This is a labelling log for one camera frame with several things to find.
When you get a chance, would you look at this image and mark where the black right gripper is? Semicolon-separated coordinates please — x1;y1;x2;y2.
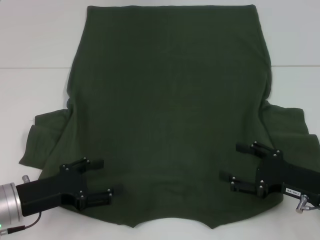
219;140;320;200

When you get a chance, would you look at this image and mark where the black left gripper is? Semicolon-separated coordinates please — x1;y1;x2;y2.
15;157;124;217

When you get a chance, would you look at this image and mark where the dark green t-shirt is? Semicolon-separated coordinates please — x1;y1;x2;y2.
18;4;320;230

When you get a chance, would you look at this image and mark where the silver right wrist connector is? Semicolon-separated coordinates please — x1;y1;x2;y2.
295;194;311;214

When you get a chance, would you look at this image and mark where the red-brown left arm cable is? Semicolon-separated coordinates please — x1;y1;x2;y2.
0;211;43;230

